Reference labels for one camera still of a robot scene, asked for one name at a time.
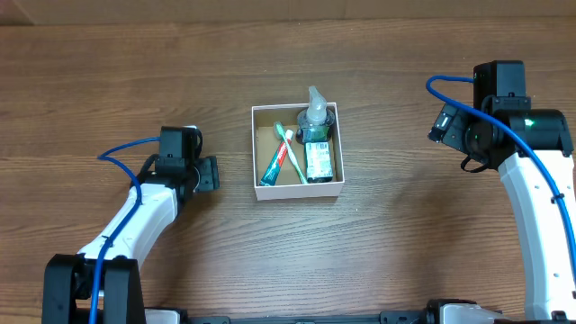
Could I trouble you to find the red green toothpaste tube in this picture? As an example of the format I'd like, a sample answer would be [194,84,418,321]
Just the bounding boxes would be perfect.
[256,127,288,186]

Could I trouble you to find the green white toothbrush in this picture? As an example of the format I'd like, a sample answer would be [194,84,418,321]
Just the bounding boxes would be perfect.
[274,121,308,185]

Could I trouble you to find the green white soap packet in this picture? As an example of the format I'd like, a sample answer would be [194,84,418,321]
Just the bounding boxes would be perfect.
[304,142,334,183]

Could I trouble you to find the clear soap pump bottle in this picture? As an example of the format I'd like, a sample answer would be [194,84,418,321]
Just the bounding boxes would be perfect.
[296,85,336,144]

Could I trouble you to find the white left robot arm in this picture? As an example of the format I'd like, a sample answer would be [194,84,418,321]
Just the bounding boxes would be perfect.
[41,125,220,324]

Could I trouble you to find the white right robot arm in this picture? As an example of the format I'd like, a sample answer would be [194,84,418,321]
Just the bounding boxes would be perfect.
[426,60,575,323]

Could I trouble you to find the white cardboard box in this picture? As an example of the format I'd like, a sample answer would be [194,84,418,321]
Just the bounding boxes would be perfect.
[251,103,345,201]

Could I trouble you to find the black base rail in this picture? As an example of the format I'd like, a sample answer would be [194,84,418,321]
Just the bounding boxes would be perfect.
[145,309,422,324]

